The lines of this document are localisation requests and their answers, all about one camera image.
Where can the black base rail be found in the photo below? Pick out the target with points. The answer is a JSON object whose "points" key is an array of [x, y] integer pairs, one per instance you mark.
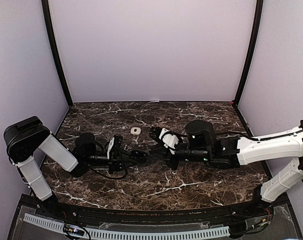
{"points": [[216, 215]]}

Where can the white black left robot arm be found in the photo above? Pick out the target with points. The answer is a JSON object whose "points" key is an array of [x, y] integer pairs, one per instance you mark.
{"points": [[24, 138]]}

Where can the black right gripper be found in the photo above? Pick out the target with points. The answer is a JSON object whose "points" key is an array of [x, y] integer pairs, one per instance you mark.
{"points": [[165, 154]]}

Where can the black earbud charging case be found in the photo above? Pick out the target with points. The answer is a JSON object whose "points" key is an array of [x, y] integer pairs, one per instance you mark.
{"points": [[139, 156]]}

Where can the black frame post right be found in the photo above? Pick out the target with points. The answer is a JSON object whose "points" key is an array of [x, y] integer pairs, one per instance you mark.
{"points": [[250, 52]]}

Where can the black frame post left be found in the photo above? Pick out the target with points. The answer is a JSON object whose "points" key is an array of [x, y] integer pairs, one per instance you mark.
{"points": [[55, 51]]}

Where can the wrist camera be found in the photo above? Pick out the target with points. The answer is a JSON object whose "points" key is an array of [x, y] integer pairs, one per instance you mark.
{"points": [[113, 147], [165, 139]]}

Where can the black frame post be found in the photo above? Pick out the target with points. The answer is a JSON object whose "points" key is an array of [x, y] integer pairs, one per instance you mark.
{"points": [[55, 51], [250, 52]]}

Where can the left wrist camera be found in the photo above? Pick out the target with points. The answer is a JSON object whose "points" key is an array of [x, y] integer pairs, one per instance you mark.
{"points": [[113, 147]]}

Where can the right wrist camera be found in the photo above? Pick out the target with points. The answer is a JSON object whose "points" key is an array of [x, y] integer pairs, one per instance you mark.
{"points": [[165, 139]]}

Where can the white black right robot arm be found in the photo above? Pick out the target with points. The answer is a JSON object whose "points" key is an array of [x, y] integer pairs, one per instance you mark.
{"points": [[200, 144]]}

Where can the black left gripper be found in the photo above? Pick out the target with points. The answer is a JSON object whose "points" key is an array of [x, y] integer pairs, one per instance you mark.
{"points": [[117, 163]]}

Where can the white earbud charging case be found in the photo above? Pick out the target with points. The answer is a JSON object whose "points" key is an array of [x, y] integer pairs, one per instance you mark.
{"points": [[135, 131]]}

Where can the grey slotted cable duct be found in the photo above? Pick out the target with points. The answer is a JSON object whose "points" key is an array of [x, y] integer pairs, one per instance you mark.
{"points": [[124, 232]]}

